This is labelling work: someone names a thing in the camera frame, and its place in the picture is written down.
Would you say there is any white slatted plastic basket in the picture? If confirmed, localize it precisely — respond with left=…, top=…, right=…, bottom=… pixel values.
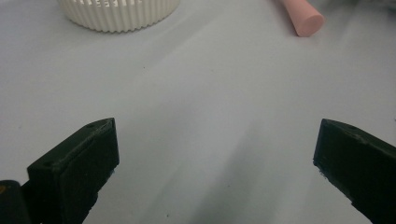
left=57, top=0, right=181, bottom=34

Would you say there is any pink hairbrush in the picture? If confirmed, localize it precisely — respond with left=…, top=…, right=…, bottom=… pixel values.
left=275, top=0, right=326, bottom=38

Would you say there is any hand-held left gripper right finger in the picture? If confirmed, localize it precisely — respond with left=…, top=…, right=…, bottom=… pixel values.
left=312, top=118, right=396, bottom=224

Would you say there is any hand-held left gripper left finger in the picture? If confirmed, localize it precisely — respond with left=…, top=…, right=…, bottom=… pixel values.
left=21, top=117, right=120, bottom=224

